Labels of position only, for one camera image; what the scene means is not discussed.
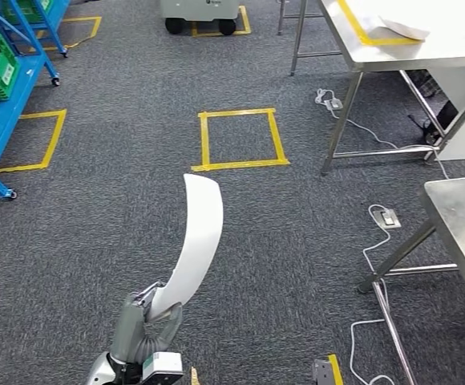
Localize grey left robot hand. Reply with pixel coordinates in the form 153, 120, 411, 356
110, 280, 184, 367

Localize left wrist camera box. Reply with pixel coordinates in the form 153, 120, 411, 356
141, 351, 184, 385

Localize steel table frame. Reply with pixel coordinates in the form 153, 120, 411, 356
276, 0, 288, 37

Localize white topped steel table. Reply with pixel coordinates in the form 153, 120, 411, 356
289, 0, 465, 177

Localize white wheeled cart robot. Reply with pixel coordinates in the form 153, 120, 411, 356
159, 0, 242, 37

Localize blue metal shelf rack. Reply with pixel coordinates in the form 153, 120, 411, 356
0, 0, 72, 87
0, 0, 47, 202

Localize white floor cable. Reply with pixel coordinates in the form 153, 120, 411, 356
349, 203, 402, 385
314, 87, 451, 180

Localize white curved plastic part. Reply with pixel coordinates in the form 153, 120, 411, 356
377, 14, 432, 43
147, 172, 225, 323

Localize yellow floor tape square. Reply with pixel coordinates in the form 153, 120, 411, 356
328, 354, 344, 385
0, 108, 68, 175

